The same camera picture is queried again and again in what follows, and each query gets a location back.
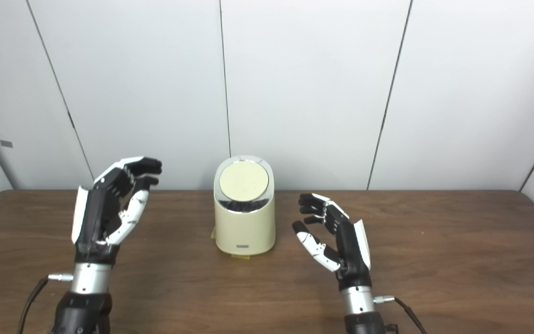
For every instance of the white and black left hand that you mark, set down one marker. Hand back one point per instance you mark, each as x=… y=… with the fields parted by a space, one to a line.
x=95 y=218

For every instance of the white and black right hand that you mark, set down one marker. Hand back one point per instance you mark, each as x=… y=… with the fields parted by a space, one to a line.
x=350 y=250

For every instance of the cream-colored bin body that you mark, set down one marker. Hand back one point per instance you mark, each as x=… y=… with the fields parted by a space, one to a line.
x=244 y=229

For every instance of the round cream bin lid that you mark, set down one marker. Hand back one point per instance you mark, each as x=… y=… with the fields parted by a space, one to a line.
x=244 y=181

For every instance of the yellow tape under bin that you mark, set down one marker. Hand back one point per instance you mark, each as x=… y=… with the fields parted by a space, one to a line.
x=241 y=256

